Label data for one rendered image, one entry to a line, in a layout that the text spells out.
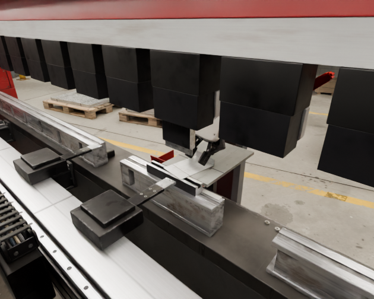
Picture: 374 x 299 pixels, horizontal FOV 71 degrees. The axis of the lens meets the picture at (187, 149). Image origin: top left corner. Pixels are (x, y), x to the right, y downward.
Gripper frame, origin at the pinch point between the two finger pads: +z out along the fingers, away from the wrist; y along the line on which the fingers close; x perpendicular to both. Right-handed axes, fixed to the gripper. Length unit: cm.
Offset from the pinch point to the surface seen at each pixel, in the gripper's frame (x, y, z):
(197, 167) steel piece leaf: 0.5, 2.1, 3.2
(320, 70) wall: 492, -241, -329
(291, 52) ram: -26.6, 30.2, -20.0
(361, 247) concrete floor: 166, 26, -5
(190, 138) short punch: -13.2, 7.0, -2.5
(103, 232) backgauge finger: -26.5, 12.7, 23.1
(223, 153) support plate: 10.6, 0.4, -5.0
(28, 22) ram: -43, -69, -12
